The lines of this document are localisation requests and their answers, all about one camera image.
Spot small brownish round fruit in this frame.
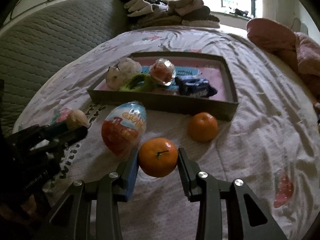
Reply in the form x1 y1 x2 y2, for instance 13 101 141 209
66 109 88 130

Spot shallow dark cardboard tray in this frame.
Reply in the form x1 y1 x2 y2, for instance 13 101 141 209
87 51 239 121

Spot pile of folded clothes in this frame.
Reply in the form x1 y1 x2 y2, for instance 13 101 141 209
120 0 220 30

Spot small toys on bed edge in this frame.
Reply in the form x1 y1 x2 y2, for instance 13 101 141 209
313 102 320 132

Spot white plush toy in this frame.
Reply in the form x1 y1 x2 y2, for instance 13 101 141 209
105 57 142 90

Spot green knitted ring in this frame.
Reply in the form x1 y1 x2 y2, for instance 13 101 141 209
119 74 156 93

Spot blue snack packet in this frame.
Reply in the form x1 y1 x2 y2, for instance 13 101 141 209
175 76 218 98

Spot orange mandarin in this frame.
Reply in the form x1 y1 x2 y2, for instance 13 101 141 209
187 112 219 142
138 138 178 178

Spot pink quilted blanket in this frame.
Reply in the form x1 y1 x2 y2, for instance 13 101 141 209
246 18 319 100

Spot clothes on window sill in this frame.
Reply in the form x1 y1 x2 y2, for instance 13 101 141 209
230 8 250 18

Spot strawberry print bed sheet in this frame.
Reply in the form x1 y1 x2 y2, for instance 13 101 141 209
14 27 319 239

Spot grey quilted headboard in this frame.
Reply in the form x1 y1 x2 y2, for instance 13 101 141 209
1 0 126 137

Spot surprise egg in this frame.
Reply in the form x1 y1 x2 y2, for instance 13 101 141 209
149 58 176 86
101 101 147 158

